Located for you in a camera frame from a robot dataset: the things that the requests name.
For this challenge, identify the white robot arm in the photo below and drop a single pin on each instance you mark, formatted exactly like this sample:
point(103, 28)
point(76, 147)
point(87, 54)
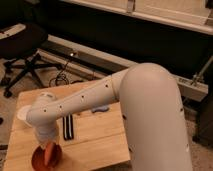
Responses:
point(150, 101)

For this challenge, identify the blue sponge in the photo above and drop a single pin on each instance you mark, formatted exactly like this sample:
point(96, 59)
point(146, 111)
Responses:
point(104, 108)

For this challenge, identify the wooden table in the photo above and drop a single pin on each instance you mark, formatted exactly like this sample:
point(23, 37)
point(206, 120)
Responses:
point(99, 141)

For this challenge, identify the red bowl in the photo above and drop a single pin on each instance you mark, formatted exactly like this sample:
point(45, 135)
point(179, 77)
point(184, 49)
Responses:
point(37, 160)

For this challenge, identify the black office chair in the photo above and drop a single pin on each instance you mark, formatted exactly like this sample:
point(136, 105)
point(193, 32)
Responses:
point(20, 37)

